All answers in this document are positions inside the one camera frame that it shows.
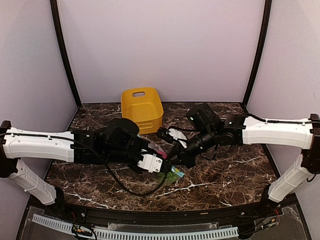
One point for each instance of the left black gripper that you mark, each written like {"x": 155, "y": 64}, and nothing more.
{"x": 143, "y": 142}

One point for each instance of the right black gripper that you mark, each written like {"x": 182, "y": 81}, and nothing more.
{"x": 183, "y": 157}

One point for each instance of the clear zip top bag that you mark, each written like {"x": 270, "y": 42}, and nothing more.
{"x": 153, "y": 145}

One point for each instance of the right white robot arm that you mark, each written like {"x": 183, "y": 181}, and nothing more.
{"x": 248, "y": 129}

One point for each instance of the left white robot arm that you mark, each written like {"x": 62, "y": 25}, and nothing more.
{"x": 119, "y": 142}

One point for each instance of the red fake apple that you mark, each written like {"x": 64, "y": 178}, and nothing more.
{"x": 161, "y": 153}

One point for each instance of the green fake grapes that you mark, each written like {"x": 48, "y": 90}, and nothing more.
{"x": 171, "y": 178}

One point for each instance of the yellow plastic bin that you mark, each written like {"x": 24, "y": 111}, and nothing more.
{"x": 143, "y": 106}

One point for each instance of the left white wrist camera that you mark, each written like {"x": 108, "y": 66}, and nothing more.
{"x": 150, "y": 162}

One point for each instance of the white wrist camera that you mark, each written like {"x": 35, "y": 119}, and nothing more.
{"x": 150, "y": 162}
{"x": 171, "y": 135}

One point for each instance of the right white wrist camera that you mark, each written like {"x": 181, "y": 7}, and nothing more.
{"x": 171, "y": 135}

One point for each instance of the white slotted cable duct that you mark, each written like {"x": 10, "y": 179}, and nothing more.
{"x": 135, "y": 232}

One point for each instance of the black front rail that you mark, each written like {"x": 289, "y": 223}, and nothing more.
{"x": 243, "y": 214}

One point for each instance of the right black frame post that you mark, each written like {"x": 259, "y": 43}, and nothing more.
{"x": 258, "y": 53}

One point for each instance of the black frame post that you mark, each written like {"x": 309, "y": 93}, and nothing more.
{"x": 258, "y": 53}
{"x": 63, "y": 52}

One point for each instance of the left black frame post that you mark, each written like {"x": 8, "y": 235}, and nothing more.
{"x": 63, "y": 52}

